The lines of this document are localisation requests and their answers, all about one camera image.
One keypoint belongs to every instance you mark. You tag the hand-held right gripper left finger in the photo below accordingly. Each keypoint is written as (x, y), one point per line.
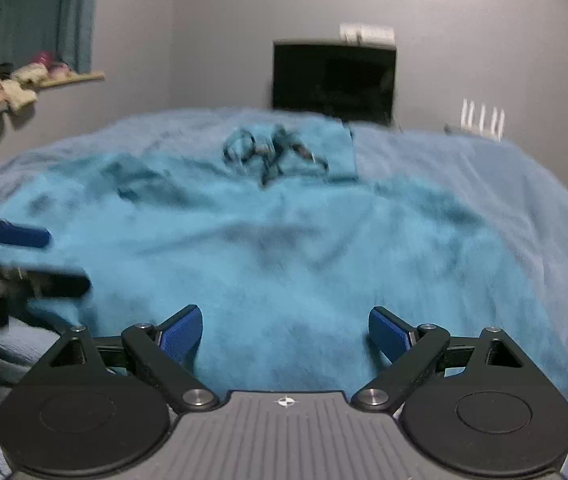
(181, 335)

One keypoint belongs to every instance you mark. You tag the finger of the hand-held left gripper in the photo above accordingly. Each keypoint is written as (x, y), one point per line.
(22, 235)
(58, 285)

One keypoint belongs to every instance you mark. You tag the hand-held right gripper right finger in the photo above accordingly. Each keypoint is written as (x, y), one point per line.
(389, 332)

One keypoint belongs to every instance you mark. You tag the blue mottled zip jacket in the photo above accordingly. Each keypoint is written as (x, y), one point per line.
(284, 260)

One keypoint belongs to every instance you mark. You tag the cream plush toy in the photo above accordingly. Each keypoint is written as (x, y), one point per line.
(21, 85)

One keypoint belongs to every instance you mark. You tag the wooden window sill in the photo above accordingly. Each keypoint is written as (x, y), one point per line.
(71, 79)

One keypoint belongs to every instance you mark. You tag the light blue bed blanket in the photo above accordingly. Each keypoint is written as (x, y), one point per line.
(464, 185)

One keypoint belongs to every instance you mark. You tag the pink plush toy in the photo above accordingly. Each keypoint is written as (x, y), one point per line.
(51, 62)

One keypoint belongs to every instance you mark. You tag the white router with antennas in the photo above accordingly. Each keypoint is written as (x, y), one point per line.
(484, 122)

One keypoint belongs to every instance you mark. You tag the black flat screen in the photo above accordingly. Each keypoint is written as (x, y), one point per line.
(334, 82)

